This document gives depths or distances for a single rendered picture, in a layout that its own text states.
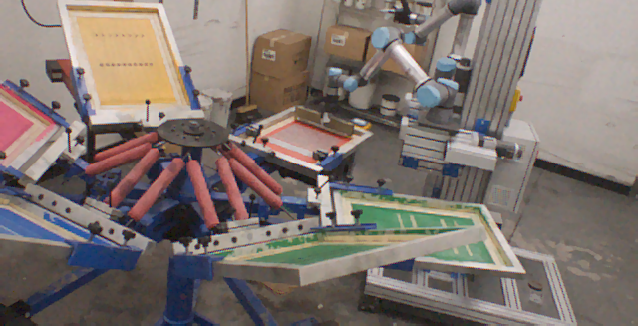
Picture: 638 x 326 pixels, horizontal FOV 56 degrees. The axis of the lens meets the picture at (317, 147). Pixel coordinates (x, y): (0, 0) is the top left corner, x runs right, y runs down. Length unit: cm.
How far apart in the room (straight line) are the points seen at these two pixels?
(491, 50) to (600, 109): 328
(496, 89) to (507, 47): 24
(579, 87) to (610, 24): 66
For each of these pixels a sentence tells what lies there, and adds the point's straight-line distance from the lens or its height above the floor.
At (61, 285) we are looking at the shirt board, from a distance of 229.
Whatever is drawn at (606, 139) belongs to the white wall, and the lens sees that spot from 665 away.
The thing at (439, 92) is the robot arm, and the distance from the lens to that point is 317.
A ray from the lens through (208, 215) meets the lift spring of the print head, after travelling 229.
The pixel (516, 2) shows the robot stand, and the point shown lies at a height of 194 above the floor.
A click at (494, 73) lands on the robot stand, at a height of 155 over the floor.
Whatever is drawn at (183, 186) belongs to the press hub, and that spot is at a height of 108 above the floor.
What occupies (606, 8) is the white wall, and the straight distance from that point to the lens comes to 643.
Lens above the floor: 229
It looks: 23 degrees down
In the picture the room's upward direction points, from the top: 10 degrees clockwise
